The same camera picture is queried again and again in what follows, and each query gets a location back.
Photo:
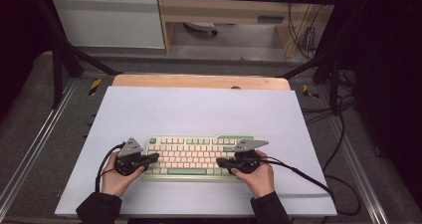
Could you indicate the white board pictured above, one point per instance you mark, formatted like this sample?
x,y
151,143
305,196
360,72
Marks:
x,y
199,114

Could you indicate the green and pink keyboard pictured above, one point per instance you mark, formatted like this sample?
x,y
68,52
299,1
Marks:
x,y
189,154

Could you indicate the person's right hand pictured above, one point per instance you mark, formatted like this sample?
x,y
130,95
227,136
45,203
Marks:
x,y
262,180

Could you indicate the aluminium floor rail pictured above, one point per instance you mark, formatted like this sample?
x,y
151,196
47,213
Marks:
x,y
36,141
360,171

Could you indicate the dark curtain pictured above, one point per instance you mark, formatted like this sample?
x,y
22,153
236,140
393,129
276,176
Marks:
x,y
20,35
388,68

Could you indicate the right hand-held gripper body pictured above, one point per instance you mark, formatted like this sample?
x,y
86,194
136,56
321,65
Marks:
x,y
247,161

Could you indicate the white chair base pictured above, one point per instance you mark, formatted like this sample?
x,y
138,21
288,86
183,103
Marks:
x,y
199,26

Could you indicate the yellow and black tape strip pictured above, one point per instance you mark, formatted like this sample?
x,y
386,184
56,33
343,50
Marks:
x,y
309,92
94,87

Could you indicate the wooden table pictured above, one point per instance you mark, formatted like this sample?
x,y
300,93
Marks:
x,y
199,82

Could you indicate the light wooden desk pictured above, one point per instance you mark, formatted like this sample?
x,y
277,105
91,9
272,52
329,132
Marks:
x,y
215,10

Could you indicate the person's left hand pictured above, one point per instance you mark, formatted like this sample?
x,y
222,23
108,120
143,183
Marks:
x,y
112,182

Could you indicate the white cabinet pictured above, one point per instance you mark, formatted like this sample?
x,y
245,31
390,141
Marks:
x,y
109,25

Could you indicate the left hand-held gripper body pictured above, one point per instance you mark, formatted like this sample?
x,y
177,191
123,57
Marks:
x,y
127,162

